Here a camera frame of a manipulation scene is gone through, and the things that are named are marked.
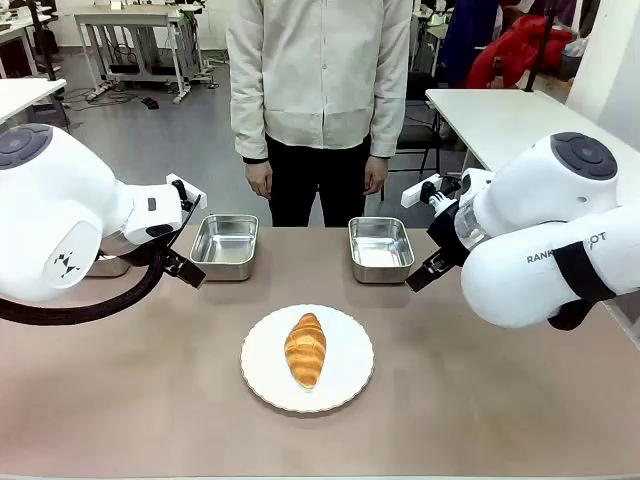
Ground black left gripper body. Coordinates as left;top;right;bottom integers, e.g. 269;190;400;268
148;234;185;275

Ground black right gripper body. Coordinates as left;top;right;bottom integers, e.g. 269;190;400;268
425;198;472;274

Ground golden croissant bread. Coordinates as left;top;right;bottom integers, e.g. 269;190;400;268
283;312;328;391

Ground person's right forearm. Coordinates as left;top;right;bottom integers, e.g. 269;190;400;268
228;69;272;164

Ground person's left forearm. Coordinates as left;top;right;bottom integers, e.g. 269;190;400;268
366;69;410;161

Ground rectangular steel container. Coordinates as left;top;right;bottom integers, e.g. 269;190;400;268
347;215;416;286
189;213;260;283
82;248;133;280

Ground person's left hand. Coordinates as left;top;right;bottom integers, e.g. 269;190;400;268
363;155;390;198

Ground person's right hand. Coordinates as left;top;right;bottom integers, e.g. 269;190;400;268
244;158;274;201

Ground black chair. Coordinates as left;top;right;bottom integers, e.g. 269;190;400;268
383;71;445;202

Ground white scalloped plate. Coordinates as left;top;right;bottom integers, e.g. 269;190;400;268
239;303;376;414

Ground large white table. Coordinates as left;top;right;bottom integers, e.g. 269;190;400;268
424;87;640;202

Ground black trousers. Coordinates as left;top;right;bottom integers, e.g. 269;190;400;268
264;132;374;229

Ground red jacket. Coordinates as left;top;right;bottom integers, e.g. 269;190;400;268
464;14;575;91

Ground dark blue garment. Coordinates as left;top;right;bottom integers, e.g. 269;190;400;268
438;0;502;89

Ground cream button jacket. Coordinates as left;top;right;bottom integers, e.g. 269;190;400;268
225;0;415;163

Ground black stand pole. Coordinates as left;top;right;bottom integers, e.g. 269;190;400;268
25;0;59;82
523;0;557;95

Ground white side table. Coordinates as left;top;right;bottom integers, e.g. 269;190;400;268
0;77;68;127

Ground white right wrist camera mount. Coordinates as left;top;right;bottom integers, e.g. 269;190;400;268
401;174;462;208

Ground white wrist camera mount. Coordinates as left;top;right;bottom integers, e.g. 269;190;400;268
401;174;462;208
165;172;208;212

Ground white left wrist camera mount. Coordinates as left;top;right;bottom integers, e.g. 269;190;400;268
165;172;208;212

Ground black braided cable sleeve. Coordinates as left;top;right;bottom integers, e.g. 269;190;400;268
0;193;202;325

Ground black strap and cable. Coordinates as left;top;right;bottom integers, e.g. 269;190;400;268
546;239;619;332

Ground black floor cables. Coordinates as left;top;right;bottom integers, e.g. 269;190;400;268
62;82;161;113

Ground grey metal frame workbench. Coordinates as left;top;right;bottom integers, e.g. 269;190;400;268
73;3;207;105

